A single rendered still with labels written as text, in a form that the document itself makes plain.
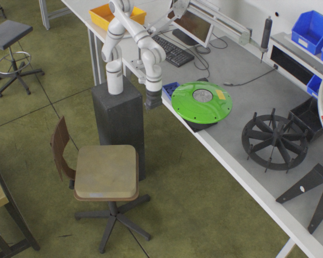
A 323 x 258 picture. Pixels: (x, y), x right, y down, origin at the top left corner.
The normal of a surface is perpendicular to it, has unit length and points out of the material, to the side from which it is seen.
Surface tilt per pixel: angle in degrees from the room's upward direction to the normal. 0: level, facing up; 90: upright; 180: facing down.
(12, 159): 0
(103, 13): 86
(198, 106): 11
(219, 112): 24
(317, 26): 90
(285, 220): 0
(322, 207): 18
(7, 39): 0
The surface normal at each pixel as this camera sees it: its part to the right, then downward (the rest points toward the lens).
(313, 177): -0.26, -0.55
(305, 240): 0.00, -0.71
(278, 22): -0.84, 0.38
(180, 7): -0.46, 0.62
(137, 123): 0.53, 0.60
